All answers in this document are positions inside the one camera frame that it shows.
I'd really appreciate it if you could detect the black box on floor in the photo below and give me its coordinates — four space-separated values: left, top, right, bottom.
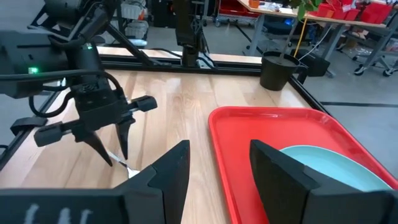
290 49 331 77

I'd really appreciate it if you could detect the silver metal fork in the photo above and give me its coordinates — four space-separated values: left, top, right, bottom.
107 151 141 180

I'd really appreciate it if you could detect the white storage basket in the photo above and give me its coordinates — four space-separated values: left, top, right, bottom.
121 0 149 40

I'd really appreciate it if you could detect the red plastic bin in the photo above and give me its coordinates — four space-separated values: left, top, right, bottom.
316 2 331 18
360 2 393 24

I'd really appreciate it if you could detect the red plastic tray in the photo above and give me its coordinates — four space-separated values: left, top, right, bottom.
208 106 398 224

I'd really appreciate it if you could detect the grey work table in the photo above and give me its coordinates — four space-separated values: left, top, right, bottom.
238 0 398 77

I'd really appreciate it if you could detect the green leafy plant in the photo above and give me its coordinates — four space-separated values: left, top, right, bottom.
278 0 324 60

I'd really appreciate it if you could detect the black aluminium table frame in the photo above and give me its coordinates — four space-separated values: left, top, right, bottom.
0 24 330 170

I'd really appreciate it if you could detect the white floor cable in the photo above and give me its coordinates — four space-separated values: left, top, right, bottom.
298 24 333 62

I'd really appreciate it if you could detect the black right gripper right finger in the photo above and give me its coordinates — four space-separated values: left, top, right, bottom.
249 139 398 224

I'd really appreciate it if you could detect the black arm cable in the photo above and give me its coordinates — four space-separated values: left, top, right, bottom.
0 68 125 119

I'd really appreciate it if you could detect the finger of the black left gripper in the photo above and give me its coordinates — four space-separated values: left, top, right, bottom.
115 95 159 161
33 119 113 167

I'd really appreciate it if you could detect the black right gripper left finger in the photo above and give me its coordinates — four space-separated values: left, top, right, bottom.
0 139 191 224

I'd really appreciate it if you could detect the teal round plate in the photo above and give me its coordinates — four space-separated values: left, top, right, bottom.
279 144 393 192

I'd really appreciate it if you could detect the black plant pot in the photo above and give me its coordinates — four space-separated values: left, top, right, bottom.
259 50 302 91

